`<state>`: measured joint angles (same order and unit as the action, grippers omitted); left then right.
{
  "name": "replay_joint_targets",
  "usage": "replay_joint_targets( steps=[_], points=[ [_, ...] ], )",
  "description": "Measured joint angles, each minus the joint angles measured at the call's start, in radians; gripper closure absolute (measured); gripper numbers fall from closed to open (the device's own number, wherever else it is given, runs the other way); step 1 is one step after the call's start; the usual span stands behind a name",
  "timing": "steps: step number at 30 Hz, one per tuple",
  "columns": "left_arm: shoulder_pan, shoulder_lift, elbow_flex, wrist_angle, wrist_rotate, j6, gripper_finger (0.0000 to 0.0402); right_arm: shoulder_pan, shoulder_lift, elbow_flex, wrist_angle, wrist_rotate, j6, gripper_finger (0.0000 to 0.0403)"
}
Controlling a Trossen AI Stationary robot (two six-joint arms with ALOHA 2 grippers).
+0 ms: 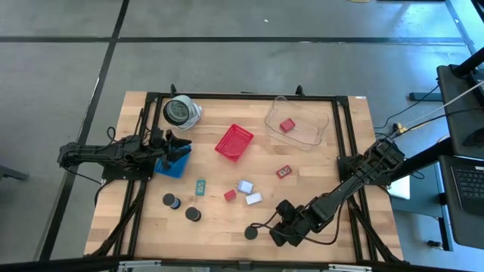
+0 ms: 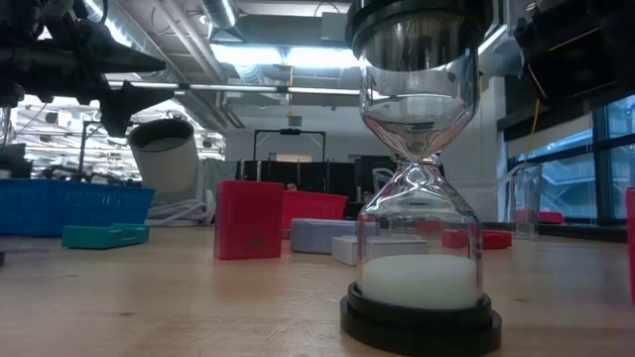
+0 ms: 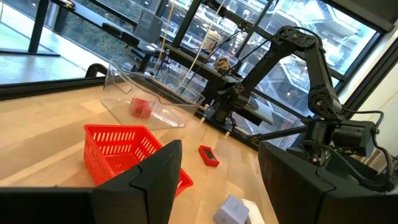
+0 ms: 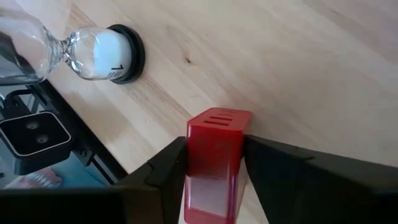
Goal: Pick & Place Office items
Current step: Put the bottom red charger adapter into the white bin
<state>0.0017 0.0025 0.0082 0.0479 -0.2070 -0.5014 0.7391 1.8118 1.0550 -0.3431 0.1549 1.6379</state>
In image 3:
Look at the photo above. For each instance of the white box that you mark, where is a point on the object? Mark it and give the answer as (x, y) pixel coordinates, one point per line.
(256, 214)

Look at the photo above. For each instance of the red device with dark screen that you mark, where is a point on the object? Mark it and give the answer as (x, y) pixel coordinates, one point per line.
(209, 155)

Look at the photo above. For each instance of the clear plastic tray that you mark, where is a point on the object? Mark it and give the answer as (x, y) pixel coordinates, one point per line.
(174, 112)

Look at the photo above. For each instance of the red plastic basket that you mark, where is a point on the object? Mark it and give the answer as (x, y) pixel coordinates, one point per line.
(109, 155)

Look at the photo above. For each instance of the red box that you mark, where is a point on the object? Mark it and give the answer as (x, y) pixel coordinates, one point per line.
(141, 108)

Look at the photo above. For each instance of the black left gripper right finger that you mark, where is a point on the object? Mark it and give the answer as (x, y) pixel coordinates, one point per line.
(292, 186)

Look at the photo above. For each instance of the grey box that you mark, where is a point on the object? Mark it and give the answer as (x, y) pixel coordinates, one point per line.
(148, 28)

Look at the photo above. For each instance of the light blue box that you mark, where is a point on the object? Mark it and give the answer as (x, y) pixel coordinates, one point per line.
(231, 211)

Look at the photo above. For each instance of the black curved chair back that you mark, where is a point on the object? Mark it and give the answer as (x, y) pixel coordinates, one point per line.
(93, 67)

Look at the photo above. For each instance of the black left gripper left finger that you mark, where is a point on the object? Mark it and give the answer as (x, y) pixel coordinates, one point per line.
(149, 193)

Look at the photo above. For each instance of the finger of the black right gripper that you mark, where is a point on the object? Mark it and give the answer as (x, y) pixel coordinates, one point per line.
(280, 133)

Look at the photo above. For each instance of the white bucket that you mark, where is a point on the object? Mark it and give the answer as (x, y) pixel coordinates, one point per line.
(211, 40)

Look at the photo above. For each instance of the black pillar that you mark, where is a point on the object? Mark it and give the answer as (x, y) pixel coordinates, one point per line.
(38, 25)

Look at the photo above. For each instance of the brown crumpled cloth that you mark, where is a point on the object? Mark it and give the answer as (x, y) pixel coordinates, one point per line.
(222, 65)

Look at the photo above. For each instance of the black window frame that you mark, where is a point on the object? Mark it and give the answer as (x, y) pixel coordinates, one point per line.
(186, 21)

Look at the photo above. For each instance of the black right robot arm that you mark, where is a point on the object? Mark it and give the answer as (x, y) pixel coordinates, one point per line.
(317, 71)

